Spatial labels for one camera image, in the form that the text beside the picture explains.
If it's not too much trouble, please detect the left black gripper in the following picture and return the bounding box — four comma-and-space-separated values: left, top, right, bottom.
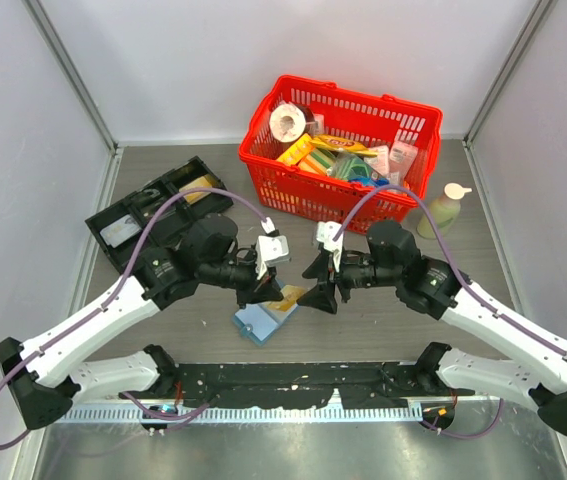
199, 251, 284, 309

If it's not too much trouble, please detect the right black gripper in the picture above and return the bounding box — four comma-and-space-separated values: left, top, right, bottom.
298, 245, 401, 314

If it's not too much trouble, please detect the blue leather card holder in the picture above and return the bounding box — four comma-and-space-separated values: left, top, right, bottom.
233, 301, 298, 346

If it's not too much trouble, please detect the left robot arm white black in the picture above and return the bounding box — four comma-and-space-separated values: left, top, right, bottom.
0, 214, 289, 430

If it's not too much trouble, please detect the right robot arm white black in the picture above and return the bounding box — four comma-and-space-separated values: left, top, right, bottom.
298, 220, 567, 437

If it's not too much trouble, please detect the white card in tray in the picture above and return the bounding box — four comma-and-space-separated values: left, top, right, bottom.
100, 215, 141, 248

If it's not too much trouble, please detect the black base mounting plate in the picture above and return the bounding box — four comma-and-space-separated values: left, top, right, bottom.
151, 362, 474, 410

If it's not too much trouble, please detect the green patterned packet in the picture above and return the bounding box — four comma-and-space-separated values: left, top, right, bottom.
327, 152, 389, 188

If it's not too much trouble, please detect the yellow orange box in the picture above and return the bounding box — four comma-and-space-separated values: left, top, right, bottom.
276, 134, 336, 175

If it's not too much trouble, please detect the red plastic shopping basket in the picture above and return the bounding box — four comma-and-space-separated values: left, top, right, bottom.
238, 75, 443, 233

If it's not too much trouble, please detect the yellow chips bag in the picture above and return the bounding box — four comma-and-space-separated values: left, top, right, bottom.
310, 134, 377, 157

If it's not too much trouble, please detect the green lotion bottle white cap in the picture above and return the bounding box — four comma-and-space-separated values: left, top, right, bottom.
428, 183, 473, 236

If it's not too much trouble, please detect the pink white packet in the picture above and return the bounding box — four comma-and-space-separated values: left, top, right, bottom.
388, 141, 419, 176

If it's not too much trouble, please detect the black compartment tray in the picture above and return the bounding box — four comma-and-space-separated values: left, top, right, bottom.
84, 156, 235, 279

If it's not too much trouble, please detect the white tape roll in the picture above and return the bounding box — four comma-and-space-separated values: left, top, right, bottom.
269, 103, 307, 143

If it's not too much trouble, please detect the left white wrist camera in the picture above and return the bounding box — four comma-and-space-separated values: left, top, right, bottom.
255, 217, 291, 280

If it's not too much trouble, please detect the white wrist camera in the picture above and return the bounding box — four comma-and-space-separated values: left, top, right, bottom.
314, 221, 344, 271
255, 217, 291, 280

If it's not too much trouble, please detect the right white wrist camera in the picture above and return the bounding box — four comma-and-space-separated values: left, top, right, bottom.
314, 221, 344, 271

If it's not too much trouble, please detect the white slotted cable duct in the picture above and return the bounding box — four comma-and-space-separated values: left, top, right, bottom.
58, 402, 423, 425

